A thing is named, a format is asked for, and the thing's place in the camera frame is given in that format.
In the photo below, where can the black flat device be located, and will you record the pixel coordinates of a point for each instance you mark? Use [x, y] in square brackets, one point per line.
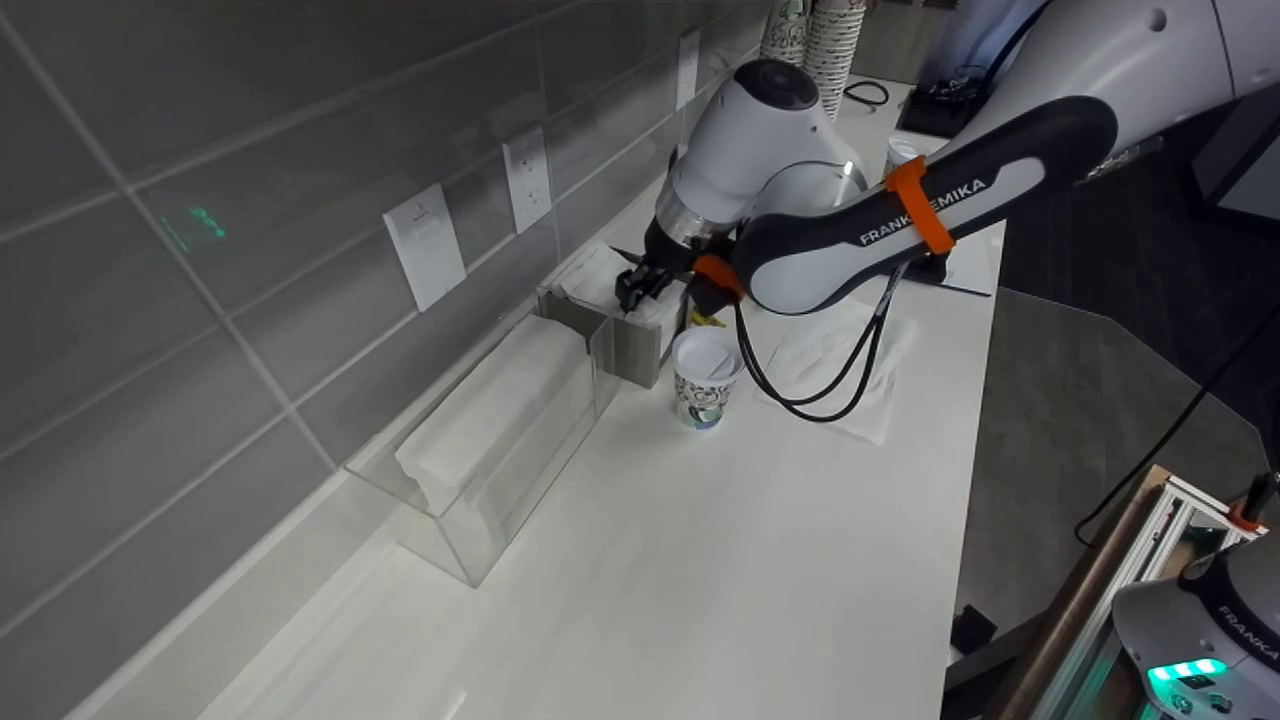
[943, 108]

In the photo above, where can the white wall switch plate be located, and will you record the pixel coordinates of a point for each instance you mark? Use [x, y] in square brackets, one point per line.
[425, 246]

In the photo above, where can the pale translucent container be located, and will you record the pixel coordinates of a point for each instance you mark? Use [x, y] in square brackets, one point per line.
[983, 37]

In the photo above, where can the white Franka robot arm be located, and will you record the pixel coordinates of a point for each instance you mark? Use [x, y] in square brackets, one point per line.
[787, 146]

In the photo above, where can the small patterned paper cup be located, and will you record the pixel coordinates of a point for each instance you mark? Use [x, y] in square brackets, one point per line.
[707, 383]

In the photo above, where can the white folded paper towels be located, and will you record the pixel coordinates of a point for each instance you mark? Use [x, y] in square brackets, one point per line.
[503, 413]

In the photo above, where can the white napkin stack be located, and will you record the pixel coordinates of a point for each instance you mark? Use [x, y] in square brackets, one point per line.
[587, 285]

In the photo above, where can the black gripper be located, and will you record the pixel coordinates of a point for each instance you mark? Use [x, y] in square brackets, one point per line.
[668, 252]

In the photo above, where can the black rectangular object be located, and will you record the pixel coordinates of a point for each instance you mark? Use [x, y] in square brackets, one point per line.
[932, 269]

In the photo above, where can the shorter paper cup stack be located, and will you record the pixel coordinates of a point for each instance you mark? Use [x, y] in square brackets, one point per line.
[787, 29]

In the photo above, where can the grey metal napkin holder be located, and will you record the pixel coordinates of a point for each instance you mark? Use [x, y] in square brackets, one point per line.
[626, 356]

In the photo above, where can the wide white wall outlet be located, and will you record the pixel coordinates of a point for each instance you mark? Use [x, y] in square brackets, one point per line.
[687, 68]

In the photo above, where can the clear acrylic towel dispenser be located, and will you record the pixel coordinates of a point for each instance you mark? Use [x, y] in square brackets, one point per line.
[523, 493]

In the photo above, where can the wooden stand frame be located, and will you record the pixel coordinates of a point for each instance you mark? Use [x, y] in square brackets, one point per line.
[1086, 592]

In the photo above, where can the white flat board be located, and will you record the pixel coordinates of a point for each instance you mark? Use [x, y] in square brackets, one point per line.
[974, 261]

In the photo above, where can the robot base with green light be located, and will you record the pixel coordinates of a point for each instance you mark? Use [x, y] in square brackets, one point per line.
[1201, 652]

